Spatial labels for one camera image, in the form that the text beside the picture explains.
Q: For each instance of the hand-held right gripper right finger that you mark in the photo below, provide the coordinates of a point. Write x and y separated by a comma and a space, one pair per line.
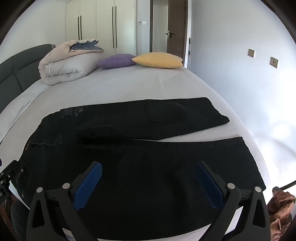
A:
208, 185

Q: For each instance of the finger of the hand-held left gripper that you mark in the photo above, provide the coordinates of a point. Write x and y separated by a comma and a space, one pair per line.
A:
11, 170

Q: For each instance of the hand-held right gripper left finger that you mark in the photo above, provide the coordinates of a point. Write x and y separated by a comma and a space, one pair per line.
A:
89, 185

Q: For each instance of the black pants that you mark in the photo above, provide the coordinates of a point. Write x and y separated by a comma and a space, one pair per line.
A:
138, 173

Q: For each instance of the brown crumpled cloth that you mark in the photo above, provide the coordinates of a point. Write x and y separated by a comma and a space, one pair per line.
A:
282, 208

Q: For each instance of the grey padded headboard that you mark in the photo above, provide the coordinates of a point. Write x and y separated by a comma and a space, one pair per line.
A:
16, 69

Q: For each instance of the bed with white sheet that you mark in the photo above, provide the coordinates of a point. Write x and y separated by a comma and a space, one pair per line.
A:
138, 83

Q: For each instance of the folded beige duvet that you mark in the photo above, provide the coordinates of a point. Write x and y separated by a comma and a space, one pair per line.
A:
67, 64

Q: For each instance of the purple pillow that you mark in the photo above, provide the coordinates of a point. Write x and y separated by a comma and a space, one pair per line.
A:
116, 61

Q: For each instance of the dark thin pole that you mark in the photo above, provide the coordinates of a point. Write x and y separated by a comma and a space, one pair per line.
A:
189, 53

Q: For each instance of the yellow pillow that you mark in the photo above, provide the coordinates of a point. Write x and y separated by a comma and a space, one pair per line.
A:
158, 60

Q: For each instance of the white wardrobe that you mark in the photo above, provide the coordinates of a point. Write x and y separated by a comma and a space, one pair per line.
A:
99, 23

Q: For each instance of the brown door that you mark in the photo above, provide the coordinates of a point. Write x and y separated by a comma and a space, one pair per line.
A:
177, 18

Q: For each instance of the brass wall socket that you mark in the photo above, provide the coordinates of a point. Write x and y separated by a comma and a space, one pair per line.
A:
274, 62
251, 53

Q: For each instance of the white light switch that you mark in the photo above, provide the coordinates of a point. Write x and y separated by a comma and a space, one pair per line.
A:
143, 22

